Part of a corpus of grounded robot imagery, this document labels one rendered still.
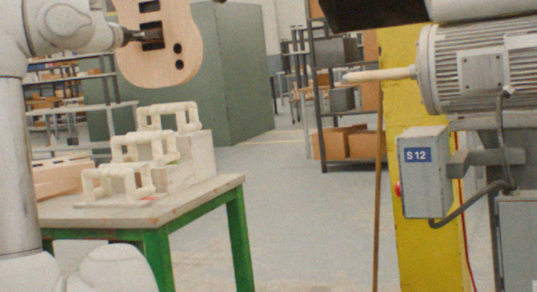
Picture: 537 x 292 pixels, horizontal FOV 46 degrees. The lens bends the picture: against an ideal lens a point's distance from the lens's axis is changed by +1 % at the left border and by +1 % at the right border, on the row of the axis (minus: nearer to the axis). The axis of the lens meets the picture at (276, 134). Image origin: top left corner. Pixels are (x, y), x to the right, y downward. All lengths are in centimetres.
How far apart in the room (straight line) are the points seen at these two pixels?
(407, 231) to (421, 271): 19
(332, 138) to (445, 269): 423
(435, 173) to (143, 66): 122
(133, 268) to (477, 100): 96
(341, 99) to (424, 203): 544
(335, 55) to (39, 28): 558
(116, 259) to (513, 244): 95
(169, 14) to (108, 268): 114
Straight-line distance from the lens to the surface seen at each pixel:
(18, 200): 141
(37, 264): 140
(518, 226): 167
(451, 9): 174
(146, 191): 202
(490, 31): 172
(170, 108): 224
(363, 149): 692
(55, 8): 140
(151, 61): 231
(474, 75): 167
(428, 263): 289
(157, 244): 185
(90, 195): 210
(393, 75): 183
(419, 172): 151
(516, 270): 171
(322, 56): 689
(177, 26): 224
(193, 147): 220
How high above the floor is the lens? 134
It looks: 7 degrees down
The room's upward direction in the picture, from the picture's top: 7 degrees counter-clockwise
